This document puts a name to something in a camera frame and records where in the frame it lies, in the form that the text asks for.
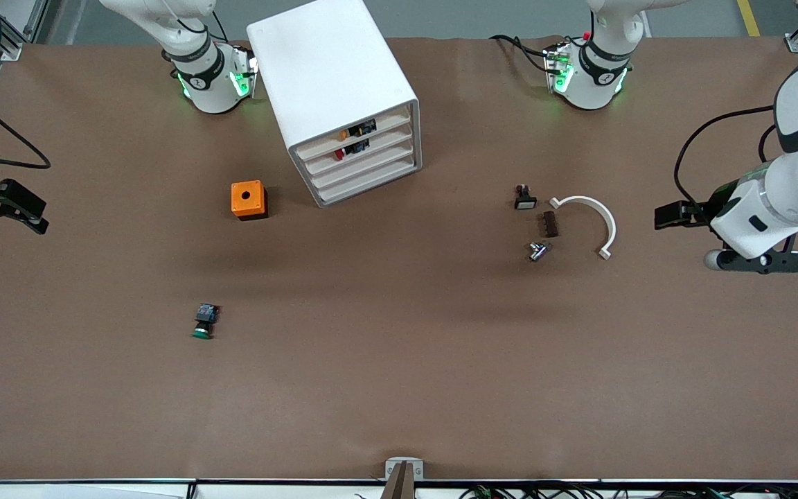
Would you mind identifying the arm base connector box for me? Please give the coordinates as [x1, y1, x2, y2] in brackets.
[544, 42, 574, 94]
[231, 45, 260, 98]

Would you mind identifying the green mushroom push button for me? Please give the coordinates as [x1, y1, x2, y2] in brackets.
[192, 303, 220, 340]

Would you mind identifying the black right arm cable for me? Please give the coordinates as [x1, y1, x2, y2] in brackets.
[0, 80, 51, 170]

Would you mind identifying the white curved plastic bracket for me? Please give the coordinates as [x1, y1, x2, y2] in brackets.
[549, 195, 617, 261]

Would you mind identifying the orange button enclosure box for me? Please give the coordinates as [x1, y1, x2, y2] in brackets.
[231, 180, 268, 221]

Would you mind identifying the black base cable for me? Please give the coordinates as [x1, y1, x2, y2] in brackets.
[489, 33, 553, 73]

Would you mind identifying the yellow and black switch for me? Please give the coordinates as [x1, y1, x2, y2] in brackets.
[339, 119, 378, 141]

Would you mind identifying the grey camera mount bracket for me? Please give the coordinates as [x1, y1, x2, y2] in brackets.
[382, 457, 425, 499]

